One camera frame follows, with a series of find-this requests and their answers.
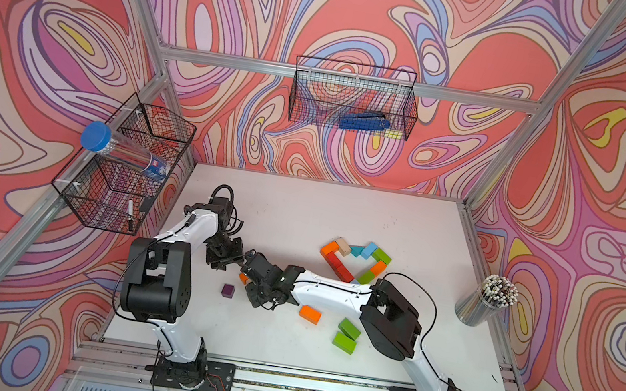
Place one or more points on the cup of pencils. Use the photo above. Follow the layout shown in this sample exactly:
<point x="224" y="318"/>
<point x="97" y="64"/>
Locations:
<point x="496" y="293"/>

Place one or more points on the natural wood block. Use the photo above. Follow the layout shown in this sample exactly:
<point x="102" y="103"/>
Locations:
<point x="343" y="247"/>

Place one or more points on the green block top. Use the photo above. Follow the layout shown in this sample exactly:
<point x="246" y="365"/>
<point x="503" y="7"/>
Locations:
<point x="381" y="256"/>

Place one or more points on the wire basket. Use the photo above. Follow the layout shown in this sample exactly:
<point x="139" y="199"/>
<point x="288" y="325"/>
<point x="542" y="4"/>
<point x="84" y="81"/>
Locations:
<point x="97" y="190"/>
<point x="325" y="89"/>

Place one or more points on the purple cube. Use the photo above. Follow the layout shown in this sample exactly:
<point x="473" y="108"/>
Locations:
<point x="228" y="291"/>

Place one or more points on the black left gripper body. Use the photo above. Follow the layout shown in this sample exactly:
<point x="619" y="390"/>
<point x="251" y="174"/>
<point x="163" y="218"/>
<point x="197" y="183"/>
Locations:
<point x="223" y="251"/>

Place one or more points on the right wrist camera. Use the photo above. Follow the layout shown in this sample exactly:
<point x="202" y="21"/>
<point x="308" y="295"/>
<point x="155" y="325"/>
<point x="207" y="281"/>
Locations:
<point x="268" y="276"/>

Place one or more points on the green block row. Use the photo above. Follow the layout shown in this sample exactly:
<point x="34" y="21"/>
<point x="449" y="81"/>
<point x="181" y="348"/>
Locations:
<point x="367" y="277"/>
<point x="344" y="343"/>
<point x="349" y="329"/>

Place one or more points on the clear bottle blue cap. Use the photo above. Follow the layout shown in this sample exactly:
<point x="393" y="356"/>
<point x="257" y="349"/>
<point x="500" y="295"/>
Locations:
<point x="107" y="143"/>

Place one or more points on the yellow item in basket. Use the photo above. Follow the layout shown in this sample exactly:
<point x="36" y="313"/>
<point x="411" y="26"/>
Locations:
<point x="394" y="135"/>

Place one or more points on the rear wire basket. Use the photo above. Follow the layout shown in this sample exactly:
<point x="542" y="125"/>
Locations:
<point x="325" y="89"/>

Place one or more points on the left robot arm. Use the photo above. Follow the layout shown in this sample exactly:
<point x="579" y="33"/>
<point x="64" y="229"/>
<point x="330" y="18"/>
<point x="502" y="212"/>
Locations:
<point x="157" y="282"/>

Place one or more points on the left wire basket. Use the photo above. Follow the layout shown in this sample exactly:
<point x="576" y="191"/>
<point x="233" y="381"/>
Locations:
<point x="97" y="190"/>

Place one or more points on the marker in left basket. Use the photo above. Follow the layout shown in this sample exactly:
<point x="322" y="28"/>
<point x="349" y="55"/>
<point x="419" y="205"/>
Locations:
<point x="130" y="219"/>

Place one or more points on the teal triangle block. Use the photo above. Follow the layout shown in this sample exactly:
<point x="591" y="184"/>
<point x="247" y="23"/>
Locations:
<point x="356" y="251"/>

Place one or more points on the red block small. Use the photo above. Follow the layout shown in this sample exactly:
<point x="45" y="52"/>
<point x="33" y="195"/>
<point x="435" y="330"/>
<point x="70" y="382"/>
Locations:
<point x="333" y="261"/>

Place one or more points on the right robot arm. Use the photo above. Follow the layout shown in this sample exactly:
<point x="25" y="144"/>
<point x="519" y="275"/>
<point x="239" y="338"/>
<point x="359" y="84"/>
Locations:
<point x="380" y="311"/>

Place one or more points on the light blue long block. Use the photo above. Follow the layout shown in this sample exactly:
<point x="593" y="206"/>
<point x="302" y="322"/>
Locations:
<point x="368" y="251"/>

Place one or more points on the red block front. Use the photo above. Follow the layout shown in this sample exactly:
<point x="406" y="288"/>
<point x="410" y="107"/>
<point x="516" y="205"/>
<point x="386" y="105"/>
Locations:
<point x="344" y="274"/>

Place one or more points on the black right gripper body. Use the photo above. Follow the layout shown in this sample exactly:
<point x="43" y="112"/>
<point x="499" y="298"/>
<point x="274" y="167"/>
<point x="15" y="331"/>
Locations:
<point x="258" y="295"/>

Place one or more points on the blue tool in basket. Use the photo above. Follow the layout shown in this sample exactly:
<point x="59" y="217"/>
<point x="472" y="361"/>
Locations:
<point x="366" y="121"/>

